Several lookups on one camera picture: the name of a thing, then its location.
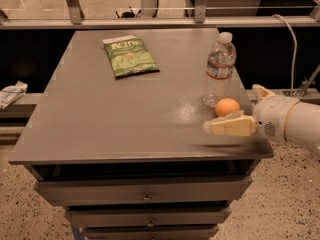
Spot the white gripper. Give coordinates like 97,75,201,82
203,84,300,142

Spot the orange fruit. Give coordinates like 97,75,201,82
215,98,240,117

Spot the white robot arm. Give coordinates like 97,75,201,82
203,84,320,159

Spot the clear plastic water bottle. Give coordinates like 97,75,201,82
203,32,237,107

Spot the top grey drawer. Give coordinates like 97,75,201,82
34,175,252,207

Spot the grey drawer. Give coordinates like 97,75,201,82
65,206,231,228
84,224,218,240
34,175,252,207

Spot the grey drawer cabinet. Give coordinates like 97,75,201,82
8,28,275,240

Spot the green chip bag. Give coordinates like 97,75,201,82
102,35,160,78

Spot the middle grey drawer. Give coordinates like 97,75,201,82
65,206,231,228

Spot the bottom grey drawer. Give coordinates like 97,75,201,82
84,224,218,240

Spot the white packet on ledge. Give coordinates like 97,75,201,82
0,81,28,109

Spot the white cable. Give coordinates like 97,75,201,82
271,13,298,97

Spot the metal railing frame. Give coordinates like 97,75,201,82
0,0,320,30

